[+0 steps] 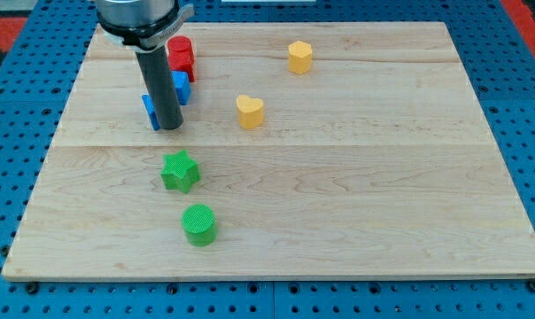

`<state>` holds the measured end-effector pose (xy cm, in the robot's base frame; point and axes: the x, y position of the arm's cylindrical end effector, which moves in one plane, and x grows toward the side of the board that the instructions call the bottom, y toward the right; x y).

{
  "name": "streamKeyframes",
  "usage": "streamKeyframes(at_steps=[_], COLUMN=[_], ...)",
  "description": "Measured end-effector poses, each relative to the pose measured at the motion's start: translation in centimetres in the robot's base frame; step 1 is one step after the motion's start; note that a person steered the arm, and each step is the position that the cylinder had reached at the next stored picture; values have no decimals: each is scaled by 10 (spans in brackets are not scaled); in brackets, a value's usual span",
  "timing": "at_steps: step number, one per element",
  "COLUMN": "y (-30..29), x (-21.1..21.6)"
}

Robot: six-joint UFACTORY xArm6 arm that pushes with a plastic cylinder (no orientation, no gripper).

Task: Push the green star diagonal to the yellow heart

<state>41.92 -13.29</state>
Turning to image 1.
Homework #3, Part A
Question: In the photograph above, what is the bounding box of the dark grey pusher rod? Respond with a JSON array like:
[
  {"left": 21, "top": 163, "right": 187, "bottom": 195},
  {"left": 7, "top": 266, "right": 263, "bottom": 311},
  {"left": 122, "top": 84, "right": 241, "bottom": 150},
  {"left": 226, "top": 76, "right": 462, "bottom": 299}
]
[{"left": 136, "top": 46, "right": 183, "bottom": 130}]

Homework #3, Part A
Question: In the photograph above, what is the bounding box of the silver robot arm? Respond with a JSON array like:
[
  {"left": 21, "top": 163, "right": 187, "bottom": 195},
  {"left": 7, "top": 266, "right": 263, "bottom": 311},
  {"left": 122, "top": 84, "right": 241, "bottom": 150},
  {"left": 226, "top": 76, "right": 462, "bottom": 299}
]
[{"left": 95, "top": 0, "right": 195, "bottom": 130}]

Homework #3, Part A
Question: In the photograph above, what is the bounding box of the yellow heart block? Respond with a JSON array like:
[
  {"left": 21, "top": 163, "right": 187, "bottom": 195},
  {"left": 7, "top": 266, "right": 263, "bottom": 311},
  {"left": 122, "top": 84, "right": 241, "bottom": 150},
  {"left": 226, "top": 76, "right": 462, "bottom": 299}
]
[{"left": 236, "top": 95, "right": 264, "bottom": 129}]

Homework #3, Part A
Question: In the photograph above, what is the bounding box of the green star block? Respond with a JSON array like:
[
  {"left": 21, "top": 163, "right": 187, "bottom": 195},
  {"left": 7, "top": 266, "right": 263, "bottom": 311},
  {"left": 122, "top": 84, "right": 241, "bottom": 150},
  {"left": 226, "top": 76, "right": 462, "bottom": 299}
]
[{"left": 160, "top": 150, "right": 200, "bottom": 194}]

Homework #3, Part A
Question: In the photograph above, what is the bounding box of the red cylinder block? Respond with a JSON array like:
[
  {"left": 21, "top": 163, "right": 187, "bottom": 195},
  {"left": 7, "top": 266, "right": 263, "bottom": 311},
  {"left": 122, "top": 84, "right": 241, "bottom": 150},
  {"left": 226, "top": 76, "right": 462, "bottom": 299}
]
[{"left": 167, "top": 35, "right": 195, "bottom": 62}]

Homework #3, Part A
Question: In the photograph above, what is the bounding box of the blue cube block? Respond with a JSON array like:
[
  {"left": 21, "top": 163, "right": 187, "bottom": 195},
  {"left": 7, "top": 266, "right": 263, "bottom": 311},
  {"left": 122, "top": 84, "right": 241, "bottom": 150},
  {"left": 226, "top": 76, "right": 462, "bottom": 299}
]
[{"left": 171, "top": 71, "right": 191, "bottom": 105}]

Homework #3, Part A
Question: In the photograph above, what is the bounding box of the blue flat block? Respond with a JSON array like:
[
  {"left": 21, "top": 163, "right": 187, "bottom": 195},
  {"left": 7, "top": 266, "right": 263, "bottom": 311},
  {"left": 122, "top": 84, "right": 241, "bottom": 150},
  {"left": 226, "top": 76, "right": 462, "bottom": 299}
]
[{"left": 142, "top": 94, "right": 160, "bottom": 131}]

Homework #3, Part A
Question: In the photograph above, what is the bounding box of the yellow hexagon block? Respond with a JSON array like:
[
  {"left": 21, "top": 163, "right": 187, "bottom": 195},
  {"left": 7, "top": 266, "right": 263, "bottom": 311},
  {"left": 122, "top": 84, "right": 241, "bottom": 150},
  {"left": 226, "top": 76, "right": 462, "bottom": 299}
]
[{"left": 288, "top": 41, "right": 313, "bottom": 74}]

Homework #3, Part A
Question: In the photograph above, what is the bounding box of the green cylinder block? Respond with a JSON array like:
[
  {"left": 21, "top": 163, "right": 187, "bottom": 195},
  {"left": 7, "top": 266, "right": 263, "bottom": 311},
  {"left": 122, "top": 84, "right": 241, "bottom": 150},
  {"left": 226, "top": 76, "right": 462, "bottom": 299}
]
[{"left": 181, "top": 204, "right": 218, "bottom": 246}]

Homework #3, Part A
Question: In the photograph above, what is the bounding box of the wooden board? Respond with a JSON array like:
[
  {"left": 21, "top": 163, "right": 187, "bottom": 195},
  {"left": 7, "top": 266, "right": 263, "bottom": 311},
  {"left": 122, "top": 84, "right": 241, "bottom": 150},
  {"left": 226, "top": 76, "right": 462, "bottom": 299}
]
[{"left": 2, "top": 22, "right": 535, "bottom": 282}]

